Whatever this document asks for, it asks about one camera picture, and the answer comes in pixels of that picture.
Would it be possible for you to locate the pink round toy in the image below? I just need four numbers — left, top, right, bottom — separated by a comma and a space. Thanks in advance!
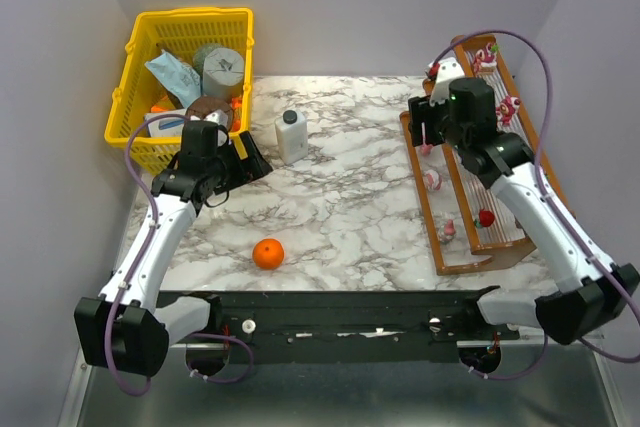
420, 145, 433, 156

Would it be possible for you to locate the white bottle black cap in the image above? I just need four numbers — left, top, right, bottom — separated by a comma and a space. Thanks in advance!
274, 109, 308, 165

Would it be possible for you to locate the pink white toy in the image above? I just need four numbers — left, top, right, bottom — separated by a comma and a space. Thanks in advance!
424, 169, 442, 192

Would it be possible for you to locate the pink strawberry bear toy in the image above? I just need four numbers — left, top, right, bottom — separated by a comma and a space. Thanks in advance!
496, 95, 522, 127

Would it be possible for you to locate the red white bear toy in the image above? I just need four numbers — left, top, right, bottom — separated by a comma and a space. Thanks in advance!
472, 42, 499, 75

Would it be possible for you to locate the orange fruit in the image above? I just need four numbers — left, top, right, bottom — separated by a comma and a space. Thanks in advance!
252, 238, 285, 270

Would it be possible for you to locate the red hat figure toy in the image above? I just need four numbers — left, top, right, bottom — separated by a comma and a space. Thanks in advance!
474, 209, 496, 228

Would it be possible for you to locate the pink bunny figure toy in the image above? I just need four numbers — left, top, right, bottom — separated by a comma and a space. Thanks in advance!
437, 219, 456, 245

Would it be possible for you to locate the yellow plastic basket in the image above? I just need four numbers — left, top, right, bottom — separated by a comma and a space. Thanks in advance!
104, 7, 255, 174

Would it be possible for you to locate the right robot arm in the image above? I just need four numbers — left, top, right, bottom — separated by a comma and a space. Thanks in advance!
408, 77, 639, 345

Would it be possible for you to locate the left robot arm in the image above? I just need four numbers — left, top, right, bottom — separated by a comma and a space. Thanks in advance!
74, 120, 273, 378

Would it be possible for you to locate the brown tiered wooden shelf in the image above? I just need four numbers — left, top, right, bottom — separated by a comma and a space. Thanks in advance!
399, 34, 569, 276

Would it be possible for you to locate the orange bottle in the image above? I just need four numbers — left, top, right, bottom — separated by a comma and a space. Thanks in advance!
231, 96, 243, 123

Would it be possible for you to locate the brown tape roll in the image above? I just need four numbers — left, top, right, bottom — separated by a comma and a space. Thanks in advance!
185, 96, 233, 129

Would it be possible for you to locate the white blue box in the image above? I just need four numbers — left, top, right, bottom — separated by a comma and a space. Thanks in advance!
144, 109, 186, 138

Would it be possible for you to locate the grey tape roll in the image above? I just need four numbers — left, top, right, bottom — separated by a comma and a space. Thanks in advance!
202, 47, 245, 102

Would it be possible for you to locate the light blue plastic pouch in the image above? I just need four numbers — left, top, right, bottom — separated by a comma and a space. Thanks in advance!
145, 50, 202, 108

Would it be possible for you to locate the green ball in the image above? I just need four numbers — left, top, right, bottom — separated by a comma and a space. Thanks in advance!
192, 43, 222, 75

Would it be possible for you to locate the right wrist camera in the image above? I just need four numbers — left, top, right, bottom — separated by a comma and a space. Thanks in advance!
423, 57, 465, 105

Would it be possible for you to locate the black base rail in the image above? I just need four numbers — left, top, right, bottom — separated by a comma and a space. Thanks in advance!
159, 289, 521, 366

